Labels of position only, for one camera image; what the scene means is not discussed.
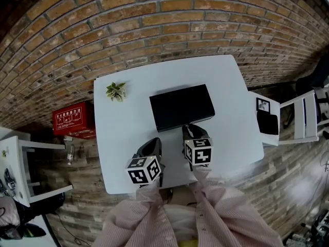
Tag small potted plant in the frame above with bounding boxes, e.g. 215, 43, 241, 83
105, 81, 127, 103

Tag idle gripper device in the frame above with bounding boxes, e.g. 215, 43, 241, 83
4, 167, 17, 190

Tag black flat pad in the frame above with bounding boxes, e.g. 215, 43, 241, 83
257, 110, 280, 136

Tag person's torso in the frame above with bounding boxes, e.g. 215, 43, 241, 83
163, 204, 199, 247

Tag black picture frame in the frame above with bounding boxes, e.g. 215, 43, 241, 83
255, 97, 271, 112

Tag clear plastic bottle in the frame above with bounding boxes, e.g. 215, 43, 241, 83
67, 144, 76, 166

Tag black equipment stand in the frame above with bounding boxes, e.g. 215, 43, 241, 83
300, 209, 329, 247

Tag red box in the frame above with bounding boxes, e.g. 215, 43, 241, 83
52, 101, 97, 140

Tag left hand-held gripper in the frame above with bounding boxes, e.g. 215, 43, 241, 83
125, 137, 166, 188

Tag black floor cable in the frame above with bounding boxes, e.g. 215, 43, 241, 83
54, 211, 92, 247

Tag black and white box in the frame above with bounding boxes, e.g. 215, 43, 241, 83
156, 113, 216, 133

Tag white side table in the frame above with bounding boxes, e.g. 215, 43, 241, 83
0, 127, 32, 208

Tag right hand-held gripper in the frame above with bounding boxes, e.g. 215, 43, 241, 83
182, 123, 214, 171

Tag person's right forearm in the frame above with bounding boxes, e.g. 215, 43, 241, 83
188, 164, 284, 247

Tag black rectangular box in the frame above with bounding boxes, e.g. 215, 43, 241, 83
149, 83, 216, 133

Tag person's left forearm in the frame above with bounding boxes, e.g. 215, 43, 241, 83
94, 180, 181, 247

